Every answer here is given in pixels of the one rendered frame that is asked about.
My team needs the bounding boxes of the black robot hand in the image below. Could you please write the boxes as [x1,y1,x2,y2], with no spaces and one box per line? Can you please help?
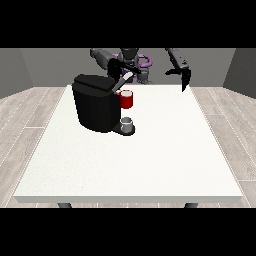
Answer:
[164,67,192,93]
[106,57,142,83]

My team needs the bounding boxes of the pale grey machine lid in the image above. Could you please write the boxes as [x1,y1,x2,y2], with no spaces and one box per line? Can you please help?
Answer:
[112,72,135,93]

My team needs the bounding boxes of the red pod holder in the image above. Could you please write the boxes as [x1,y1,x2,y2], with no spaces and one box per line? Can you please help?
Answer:
[118,89,135,110]

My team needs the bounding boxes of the black coffee machine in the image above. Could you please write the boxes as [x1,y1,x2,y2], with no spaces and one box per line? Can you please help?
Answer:
[71,73,136,136]

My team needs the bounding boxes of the grey robot trunk purple rings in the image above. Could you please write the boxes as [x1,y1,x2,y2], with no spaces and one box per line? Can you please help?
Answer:
[112,48,155,85]

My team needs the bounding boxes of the small grey cup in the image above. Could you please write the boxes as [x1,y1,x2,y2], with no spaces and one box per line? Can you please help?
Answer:
[120,116,135,133]

